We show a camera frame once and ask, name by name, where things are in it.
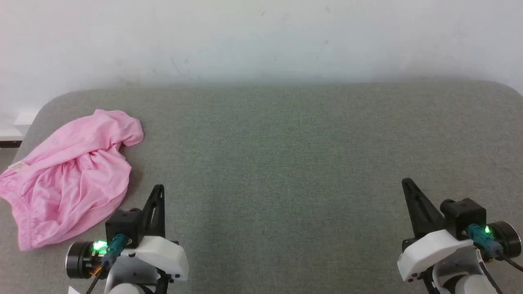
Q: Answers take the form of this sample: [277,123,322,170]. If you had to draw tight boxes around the white ledge board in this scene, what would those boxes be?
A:
[0,111,40,149]

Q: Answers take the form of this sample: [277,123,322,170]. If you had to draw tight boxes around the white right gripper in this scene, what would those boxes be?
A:
[398,178,522,283]

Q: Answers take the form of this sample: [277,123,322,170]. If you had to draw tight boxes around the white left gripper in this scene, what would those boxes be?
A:
[65,185,190,283]

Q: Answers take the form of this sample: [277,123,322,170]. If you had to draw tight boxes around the grey fabric sofa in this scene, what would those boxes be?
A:
[0,80,523,294]

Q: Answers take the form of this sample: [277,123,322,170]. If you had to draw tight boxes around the left arm teal-plug black cable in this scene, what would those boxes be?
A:
[85,234,129,294]

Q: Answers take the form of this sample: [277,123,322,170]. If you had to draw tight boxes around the pink shorts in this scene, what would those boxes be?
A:
[0,109,144,251]

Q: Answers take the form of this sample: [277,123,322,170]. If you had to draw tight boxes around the right arm teal-plug black cable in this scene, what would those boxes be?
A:
[467,223,523,272]

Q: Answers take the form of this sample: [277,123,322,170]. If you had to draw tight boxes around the arm teal-plug black cable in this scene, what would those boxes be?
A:
[467,223,523,272]
[85,234,129,294]

